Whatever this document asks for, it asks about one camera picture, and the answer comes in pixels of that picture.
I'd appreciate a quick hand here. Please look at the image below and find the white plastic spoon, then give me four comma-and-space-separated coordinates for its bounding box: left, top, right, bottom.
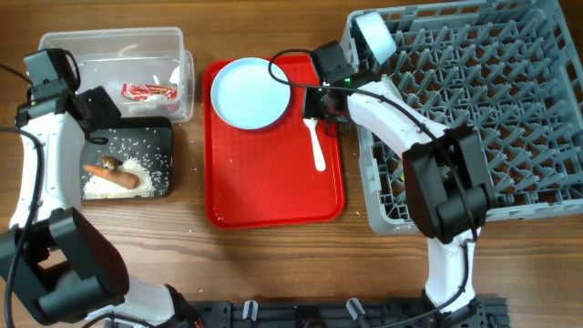
303, 118, 326, 172

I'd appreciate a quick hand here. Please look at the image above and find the red snack wrapper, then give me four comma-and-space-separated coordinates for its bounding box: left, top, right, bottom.
121, 84, 178, 101

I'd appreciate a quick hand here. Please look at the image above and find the brown food scrap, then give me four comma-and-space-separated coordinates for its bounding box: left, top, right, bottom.
101, 156, 123, 170

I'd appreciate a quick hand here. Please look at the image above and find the white rice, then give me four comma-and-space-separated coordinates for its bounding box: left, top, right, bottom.
83, 157, 155, 200

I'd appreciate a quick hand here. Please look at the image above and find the orange carrot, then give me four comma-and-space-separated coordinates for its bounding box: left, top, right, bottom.
83, 164, 140, 190

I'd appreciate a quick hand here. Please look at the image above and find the light blue bowl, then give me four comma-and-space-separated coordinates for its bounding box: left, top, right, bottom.
355, 12, 397, 65

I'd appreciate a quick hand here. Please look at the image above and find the light blue plate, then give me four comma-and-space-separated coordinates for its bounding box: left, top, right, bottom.
210, 57, 292, 130

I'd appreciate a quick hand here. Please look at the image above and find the white tissue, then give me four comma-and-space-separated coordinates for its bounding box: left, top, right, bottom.
169, 67, 180, 85

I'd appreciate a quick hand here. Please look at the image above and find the green bowl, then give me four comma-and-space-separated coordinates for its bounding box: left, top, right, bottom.
382, 75, 403, 100

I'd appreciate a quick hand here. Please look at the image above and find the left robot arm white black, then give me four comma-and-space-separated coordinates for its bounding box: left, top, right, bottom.
1, 87, 203, 327

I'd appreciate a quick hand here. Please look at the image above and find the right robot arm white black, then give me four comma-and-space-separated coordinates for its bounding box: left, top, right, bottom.
306, 41, 496, 313

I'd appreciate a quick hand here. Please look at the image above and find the grey dishwasher rack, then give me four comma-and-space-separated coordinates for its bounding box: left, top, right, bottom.
341, 0, 582, 221

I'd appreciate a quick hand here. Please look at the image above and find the black tray bin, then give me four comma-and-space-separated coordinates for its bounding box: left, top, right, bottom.
79, 117, 173, 200

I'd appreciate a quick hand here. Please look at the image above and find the clear plastic bin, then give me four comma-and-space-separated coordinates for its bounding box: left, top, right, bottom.
38, 27, 195, 123

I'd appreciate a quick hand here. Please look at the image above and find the red serving tray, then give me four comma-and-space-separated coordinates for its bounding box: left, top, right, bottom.
202, 60, 345, 230

